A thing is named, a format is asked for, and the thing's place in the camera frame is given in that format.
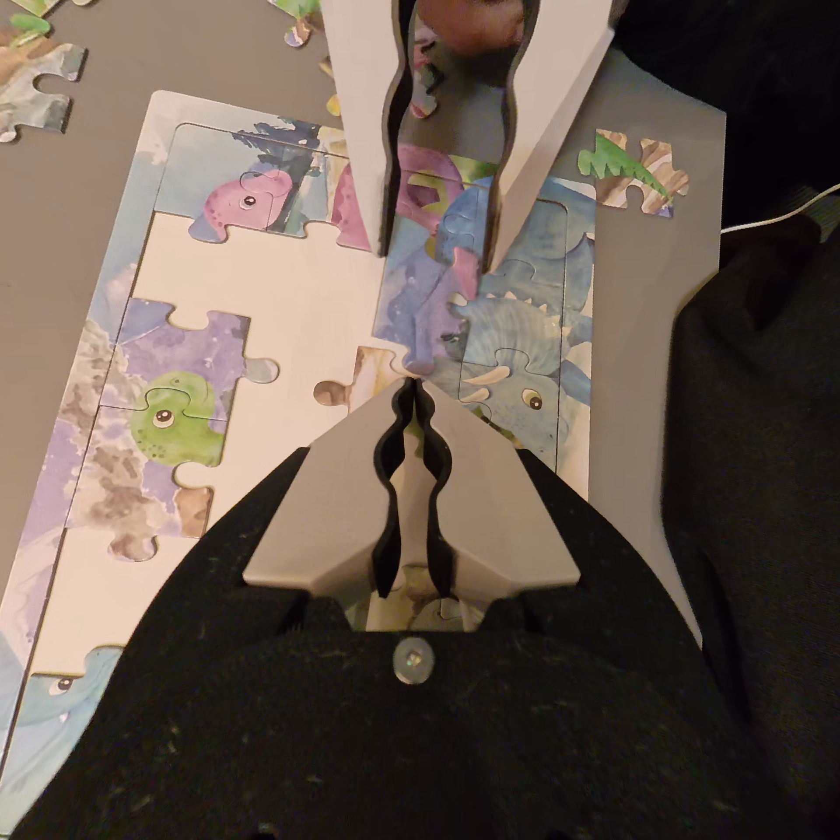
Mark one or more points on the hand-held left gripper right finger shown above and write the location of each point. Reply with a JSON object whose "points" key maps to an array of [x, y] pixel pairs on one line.
{"points": [[512, 518]]}

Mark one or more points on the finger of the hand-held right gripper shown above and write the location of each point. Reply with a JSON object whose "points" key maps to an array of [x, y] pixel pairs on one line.
{"points": [[361, 65], [564, 65]]}

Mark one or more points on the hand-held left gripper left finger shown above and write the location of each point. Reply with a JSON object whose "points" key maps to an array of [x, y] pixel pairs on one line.
{"points": [[328, 518]]}

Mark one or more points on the green tan puzzle piece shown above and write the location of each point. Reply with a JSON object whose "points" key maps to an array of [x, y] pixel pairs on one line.
{"points": [[302, 16]]}

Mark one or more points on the blue triceratops head puzzle piece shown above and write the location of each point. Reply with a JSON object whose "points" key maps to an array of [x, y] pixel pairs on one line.
{"points": [[518, 407]]}

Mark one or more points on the purple blue green puzzle piece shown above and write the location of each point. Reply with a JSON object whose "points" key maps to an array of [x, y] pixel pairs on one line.
{"points": [[426, 184]]}

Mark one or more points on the purple dinosaur body puzzle piece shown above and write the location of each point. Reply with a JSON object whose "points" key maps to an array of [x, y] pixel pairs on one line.
{"points": [[354, 210]]}

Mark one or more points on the pink dinosaur head puzzle piece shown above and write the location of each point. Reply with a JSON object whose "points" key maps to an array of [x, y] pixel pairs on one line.
{"points": [[236, 197]]}

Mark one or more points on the blue white puzzle piece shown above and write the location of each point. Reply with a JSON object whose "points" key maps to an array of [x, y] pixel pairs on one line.
{"points": [[518, 321]]}

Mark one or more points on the dinosaur puzzle tray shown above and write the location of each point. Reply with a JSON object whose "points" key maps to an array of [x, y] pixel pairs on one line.
{"points": [[295, 295]]}

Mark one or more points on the pastel purple pink puzzle piece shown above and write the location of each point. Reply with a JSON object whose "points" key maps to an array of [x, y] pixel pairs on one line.
{"points": [[420, 295]]}

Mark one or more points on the person's right hand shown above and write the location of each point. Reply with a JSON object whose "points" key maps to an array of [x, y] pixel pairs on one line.
{"points": [[466, 26]]}

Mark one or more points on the green dinosaur brown puzzle piece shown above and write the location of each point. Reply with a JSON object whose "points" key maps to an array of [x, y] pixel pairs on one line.
{"points": [[630, 170]]}

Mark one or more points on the blue dinosaur body puzzle piece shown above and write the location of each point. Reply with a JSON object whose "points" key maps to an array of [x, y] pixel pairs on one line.
{"points": [[544, 229]]}

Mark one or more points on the pale blue purple puzzle piece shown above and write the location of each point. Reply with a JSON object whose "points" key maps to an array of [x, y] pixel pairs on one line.
{"points": [[59, 695]]}

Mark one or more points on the brown grey puzzle piece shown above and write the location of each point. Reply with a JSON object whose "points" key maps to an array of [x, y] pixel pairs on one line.
{"points": [[33, 85]]}

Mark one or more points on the green yellow puzzle piece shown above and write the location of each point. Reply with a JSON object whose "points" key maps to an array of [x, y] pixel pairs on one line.
{"points": [[36, 5]]}

